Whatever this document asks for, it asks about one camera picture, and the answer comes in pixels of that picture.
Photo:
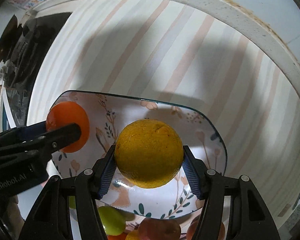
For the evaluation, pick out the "red-brown apple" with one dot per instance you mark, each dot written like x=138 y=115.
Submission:
x=193 y=226

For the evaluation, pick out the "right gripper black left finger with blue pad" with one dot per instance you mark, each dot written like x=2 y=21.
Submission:
x=49 y=217

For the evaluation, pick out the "floral rabbit ceramic plate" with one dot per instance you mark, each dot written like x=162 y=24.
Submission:
x=108 y=115

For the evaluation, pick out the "dark red apple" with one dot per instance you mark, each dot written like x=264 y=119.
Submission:
x=159 y=229

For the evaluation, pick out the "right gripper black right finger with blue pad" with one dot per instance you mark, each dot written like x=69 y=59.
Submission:
x=249 y=217

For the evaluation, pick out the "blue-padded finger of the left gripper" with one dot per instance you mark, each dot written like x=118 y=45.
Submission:
x=23 y=133

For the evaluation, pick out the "yellow pear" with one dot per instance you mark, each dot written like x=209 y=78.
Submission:
x=133 y=235

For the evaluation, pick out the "yellow orange fruit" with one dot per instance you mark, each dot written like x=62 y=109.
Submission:
x=149 y=153

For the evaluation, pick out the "small orange tangerine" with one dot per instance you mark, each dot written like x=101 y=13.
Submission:
x=121 y=236
x=65 y=113

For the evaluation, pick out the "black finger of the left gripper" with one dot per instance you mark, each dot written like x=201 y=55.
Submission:
x=49 y=142

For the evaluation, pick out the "black gas stove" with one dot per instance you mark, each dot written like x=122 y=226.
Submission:
x=23 y=48

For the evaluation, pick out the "striped cat tablecloth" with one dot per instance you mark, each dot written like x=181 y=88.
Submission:
x=167 y=51

